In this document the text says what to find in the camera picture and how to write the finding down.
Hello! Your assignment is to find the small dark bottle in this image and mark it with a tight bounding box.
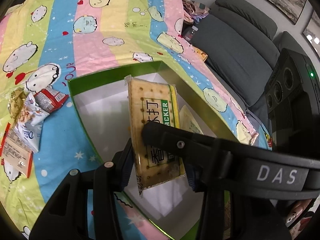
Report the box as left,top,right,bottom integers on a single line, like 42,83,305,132
183,25,198,42

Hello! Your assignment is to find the pale yellow corn snack bag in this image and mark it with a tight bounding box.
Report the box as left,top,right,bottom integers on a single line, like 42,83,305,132
179,105,203,134

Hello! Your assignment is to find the grey sofa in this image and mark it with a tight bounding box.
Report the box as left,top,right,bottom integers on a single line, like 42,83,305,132
191,0,305,131

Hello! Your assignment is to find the soda cracker sleeve packet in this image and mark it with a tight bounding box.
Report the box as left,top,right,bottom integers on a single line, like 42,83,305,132
125,75,185,194

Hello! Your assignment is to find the colourful cartoon striped bedsheet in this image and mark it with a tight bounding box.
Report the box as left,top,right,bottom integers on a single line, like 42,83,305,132
1,0,270,239

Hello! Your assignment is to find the white blue snack packet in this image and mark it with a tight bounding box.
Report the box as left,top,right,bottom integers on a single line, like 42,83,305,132
14,93,49,153

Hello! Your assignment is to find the red white snack wrapper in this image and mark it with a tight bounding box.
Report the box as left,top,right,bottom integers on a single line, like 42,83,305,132
34,86,69,113

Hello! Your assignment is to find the pile of folded clothes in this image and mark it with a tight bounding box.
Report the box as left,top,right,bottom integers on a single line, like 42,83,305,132
180,0,210,24

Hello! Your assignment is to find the white red-edged snack packet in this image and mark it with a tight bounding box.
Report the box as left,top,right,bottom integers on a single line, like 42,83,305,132
1,123,33,183

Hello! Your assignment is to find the gold foil snack wrapper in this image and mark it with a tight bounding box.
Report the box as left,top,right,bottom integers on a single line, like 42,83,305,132
8,87,27,121

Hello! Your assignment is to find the black camera sensor box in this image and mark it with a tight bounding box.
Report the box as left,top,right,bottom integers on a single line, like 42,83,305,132
264,48,319,150

